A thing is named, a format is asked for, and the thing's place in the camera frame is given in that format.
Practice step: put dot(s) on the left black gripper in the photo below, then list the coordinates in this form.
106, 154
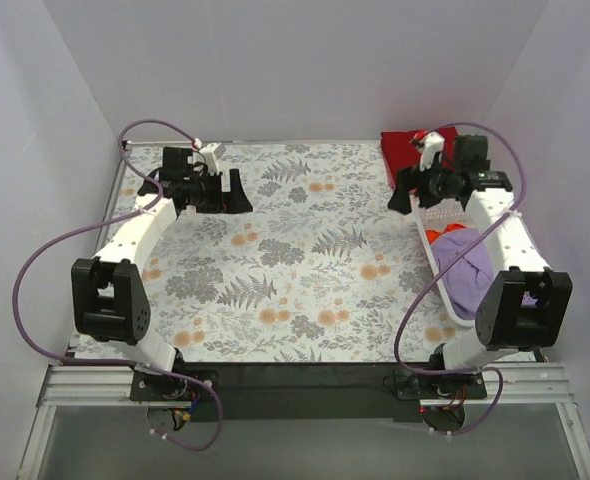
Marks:
222, 192

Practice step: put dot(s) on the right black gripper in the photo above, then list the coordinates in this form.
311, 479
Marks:
417, 182

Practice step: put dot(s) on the dark red t shirt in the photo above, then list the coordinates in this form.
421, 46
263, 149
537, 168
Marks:
399, 152

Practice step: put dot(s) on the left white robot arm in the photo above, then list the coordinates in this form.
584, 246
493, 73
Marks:
109, 298

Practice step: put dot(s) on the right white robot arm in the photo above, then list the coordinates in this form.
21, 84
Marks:
526, 302

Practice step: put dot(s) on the white plastic laundry basket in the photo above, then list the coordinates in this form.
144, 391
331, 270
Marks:
437, 218

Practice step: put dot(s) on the orange garment in basket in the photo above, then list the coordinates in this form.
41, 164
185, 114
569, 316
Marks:
433, 235

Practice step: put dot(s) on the lavender t shirt in basket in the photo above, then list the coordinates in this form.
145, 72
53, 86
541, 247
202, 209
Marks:
468, 281

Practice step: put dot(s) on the floral patterned table cloth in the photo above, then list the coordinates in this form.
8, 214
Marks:
320, 270

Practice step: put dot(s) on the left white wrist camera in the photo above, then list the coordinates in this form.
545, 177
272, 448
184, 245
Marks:
211, 154

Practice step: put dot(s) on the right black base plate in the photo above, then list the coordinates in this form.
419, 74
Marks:
405, 385

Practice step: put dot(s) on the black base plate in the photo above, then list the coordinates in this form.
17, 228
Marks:
405, 385
154, 387

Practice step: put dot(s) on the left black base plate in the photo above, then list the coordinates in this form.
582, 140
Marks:
154, 387

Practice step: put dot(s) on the aluminium frame rail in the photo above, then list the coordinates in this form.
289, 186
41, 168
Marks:
306, 421

